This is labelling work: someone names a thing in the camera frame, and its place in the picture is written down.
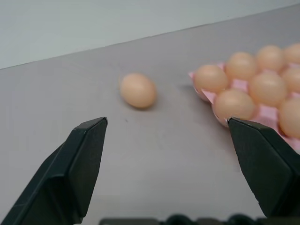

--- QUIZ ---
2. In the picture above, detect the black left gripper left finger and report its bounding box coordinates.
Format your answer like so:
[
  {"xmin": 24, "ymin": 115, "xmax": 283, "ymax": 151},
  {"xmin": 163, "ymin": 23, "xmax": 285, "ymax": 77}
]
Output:
[{"xmin": 0, "ymin": 116, "xmax": 108, "ymax": 225}]

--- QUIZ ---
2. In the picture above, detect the pink egg carton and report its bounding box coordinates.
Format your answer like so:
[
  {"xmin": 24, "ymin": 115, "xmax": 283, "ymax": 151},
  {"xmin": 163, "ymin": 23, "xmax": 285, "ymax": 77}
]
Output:
[{"xmin": 187, "ymin": 61, "xmax": 300, "ymax": 151}]

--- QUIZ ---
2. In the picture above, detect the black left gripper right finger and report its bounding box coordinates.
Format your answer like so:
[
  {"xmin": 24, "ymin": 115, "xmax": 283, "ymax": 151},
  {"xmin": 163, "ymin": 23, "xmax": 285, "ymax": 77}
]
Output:
[{"xmin": 227, "ymin": 117, "xmax": 300, "ymax": 218}]

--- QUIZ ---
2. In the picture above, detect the beige egg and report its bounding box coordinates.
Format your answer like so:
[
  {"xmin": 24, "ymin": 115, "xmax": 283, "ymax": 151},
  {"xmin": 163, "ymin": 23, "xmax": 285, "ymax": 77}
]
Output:
[
  {"xmin": 214, "ymin": 88, "xmax": 256, "ymax": 120},
  {"xmin": 248, "ymin": 73, "xmax": 288, "ymax": 107},
  {"xmin": 278, "ymin": 97, "xmax": 300, "ymax": 139},
  {"xmin": 225, "ymin": 52, "xmax": 258, "ymax": 81},
  {"xmin": 120, "ymin": 73, "xmax": 157, "ymax": 109},
  {"xmin": 282, "ymin": 67, "xmax": 300, "ymax": 94},
  {"xmin": 283, "ymin": 43, "xmax": 300, "ymax": 64},
  {"xmin": 194, "ymin": 64, "xmax": 229, "ymax": 93},
  {"xmin": 255, "ymin": 45, "xmax": 286, "ymax": 72}
]

